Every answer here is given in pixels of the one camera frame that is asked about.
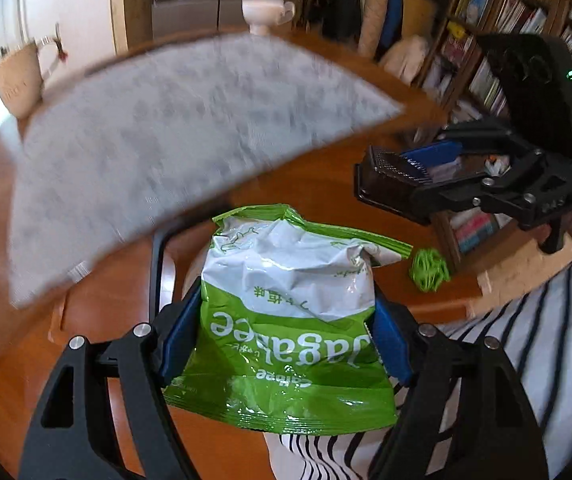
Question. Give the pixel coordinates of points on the blue hanging garment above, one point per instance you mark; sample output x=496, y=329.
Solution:
x=394, y=5

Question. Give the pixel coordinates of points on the grey leaf pattern placemat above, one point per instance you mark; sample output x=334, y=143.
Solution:
x=166, y=135

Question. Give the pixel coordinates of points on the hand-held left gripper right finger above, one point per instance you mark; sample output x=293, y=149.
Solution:
x=393, y=345

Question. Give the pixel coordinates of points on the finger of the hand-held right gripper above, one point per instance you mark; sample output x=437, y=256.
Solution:
x=438, y=155
x=455, y=196

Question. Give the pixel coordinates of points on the steel refrigerator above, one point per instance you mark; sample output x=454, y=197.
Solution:
x=191, y=10

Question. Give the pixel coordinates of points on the wooden bookshelf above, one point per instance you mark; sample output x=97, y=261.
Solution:
x=453, y=25

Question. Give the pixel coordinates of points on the green lattice ball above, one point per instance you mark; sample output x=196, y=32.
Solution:
x=428, y=267

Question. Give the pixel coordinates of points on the dark hanging garment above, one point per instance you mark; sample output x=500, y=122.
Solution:
x=345, y=0

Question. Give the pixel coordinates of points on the green snack bag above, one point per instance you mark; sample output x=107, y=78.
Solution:
x=286, y=350

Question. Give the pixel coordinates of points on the white cloth bundle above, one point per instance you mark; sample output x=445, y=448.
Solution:
x=405, y=60

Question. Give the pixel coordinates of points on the white teacup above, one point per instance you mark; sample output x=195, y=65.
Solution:
x=263, y=10

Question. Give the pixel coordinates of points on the beige hanging garment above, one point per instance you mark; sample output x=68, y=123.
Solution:
x=373, y=25

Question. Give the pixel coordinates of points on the striped shirt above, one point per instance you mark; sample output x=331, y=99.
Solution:
x=540, y=335

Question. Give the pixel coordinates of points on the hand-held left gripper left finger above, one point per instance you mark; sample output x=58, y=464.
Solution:
x=178, y=340

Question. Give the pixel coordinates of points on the rows of shelved books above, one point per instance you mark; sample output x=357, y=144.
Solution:
x=510, y=10

